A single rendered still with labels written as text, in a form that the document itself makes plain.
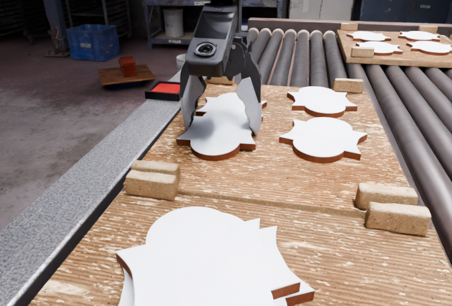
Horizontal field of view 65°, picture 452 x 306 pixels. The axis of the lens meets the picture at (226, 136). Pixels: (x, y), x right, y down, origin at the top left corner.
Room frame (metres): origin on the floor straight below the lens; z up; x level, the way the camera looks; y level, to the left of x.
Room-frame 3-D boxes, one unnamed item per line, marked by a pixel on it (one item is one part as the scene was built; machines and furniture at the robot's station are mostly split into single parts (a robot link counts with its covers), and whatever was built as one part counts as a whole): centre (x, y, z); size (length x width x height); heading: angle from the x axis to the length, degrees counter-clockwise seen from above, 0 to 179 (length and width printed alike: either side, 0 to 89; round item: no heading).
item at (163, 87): (0.74, 0.13, 0.92); 0.06 x 0.06 x 0.01; 78
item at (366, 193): (0.32, -0.18, 0.95); 0.06 x 0.02 x 0.03; 79
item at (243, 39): (0.52, 0.00, 1.09); 0.09 x 0.08 x 0.12; 169
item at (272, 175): (0.54, -0.08, 0.93); 0.41 x 0.35 x 0.02; 169
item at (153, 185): (0.35, 0.09, 0.95); 0.06 x 0.02 x 0.03; 77
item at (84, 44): (4.59, 1.67, 0.19); 0.50 x 0.41 x 0.37; 76
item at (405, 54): (1.14, -0.55, 0.94); 0.41 x 0.35 x 0.04; 168
